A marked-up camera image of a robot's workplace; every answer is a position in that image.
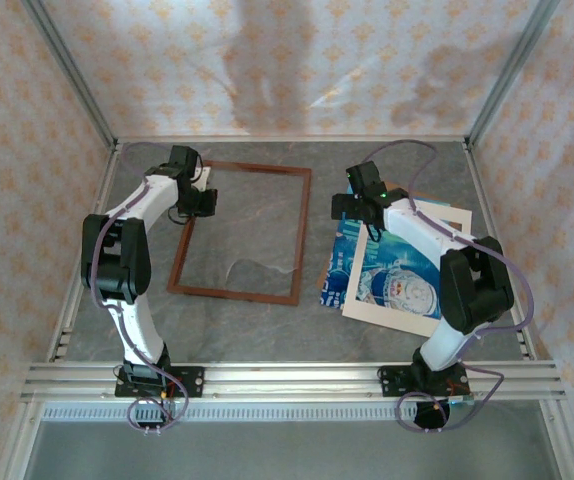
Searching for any clear frame pane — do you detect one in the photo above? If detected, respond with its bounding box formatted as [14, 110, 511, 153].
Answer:
[179, 167, 304, 299]

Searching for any brown wooden picture frame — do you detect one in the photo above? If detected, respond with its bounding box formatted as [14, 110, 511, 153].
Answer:
[166, 159, 314, 308]

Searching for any blue printed paper photo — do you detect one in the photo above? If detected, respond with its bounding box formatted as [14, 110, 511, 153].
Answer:
[318, 198, 451, 320]

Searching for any aluminium lower frame bar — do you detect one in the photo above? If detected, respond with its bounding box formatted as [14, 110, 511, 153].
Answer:
[0, 399, 46, 480]
[539, 399, 574, 480]

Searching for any aluminium corner post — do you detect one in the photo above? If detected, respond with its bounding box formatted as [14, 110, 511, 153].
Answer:
[19, 0, 119, 147]
[465, 0, 562, 147]

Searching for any white mat board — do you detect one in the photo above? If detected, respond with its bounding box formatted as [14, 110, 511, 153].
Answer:
[340, 202, 474, 338]

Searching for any aluminium mounting rail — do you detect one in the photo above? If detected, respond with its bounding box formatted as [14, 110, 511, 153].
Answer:
[20, 360, 567, 404]

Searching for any grey metal panel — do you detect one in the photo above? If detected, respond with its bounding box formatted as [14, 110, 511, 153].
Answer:
[21, 419, 563, 480]

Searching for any grey slotted cable duct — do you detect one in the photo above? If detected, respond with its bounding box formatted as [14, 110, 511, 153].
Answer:
[40, 402, 551, 423]

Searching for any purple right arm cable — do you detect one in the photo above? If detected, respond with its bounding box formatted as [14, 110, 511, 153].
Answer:
[361, 139, 536, 434]

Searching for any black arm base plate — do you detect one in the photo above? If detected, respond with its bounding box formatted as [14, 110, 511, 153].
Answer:
[376, 364, 474, 401]
[115, 366, 205, 400]

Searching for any aluminium table edge rail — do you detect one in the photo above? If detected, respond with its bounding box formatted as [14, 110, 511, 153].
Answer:
[46, 142, 122, 364]
[114, 133, 471, 146]
[463, 141, 539, 362]

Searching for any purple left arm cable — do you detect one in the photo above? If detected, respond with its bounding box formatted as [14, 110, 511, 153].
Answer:
[86, 142, 193, 434]

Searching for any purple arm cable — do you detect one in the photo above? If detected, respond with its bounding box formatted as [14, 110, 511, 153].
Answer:
[86, 142, 193, 434]
[361, 139, 536, 434]

